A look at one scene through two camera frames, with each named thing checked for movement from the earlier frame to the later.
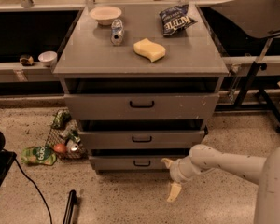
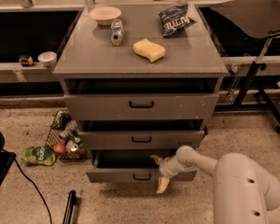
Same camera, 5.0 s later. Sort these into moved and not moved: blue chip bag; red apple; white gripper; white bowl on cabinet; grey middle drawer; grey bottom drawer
Moved: grey bottom drawer; white gripper
Not moved: white bowl on cabinet; red apple; blue chip bag; grey middle drawer
